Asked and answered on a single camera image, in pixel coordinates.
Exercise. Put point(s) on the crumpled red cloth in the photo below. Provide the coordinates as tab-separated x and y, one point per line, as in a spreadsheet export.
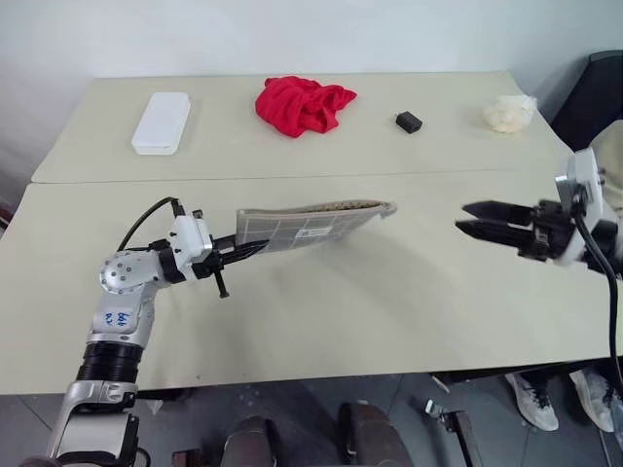
302	107

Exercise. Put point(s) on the small black adapter block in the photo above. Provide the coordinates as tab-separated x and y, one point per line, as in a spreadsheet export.
409	120

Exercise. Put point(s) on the black chair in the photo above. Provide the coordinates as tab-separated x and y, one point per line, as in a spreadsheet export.
591	97

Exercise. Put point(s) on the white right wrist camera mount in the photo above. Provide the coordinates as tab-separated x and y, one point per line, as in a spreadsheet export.
581	170

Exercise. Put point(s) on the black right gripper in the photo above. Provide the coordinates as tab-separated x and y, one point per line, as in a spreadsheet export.
552	233

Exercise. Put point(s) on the white rectangular box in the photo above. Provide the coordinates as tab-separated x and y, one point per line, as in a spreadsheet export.
160	124

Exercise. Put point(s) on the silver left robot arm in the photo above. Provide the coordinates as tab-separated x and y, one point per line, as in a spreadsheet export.
121	277

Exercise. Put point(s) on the white sneaker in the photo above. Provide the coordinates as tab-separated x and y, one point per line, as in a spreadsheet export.
595	399
533	401

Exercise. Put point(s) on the black angled bracket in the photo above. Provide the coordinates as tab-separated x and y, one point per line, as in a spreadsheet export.
462	435

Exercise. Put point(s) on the grey plaid pouch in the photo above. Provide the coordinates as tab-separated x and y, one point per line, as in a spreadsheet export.
316	228

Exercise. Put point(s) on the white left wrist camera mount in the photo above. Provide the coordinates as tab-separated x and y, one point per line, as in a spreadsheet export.
192	243

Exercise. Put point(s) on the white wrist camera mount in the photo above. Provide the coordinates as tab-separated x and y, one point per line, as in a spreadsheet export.
192	243
581	170

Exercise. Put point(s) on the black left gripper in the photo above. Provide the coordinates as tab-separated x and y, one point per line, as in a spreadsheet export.
208	266

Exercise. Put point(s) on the crumpled white plastic wad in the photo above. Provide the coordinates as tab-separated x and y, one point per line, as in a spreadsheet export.
508	113

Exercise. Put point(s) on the dark rounded shape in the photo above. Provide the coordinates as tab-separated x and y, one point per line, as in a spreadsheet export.
253	442

